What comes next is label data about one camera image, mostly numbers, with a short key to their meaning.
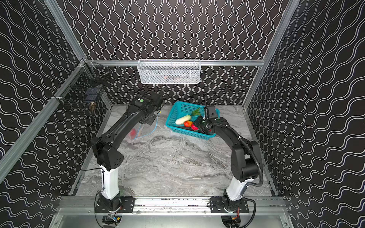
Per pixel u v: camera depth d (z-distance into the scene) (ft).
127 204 2.42
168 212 2.41
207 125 2.22
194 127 2.96
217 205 2.40
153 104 2.17
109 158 1.62
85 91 2.98
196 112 3.60
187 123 3.40
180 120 3.50
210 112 2.35
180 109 3.71
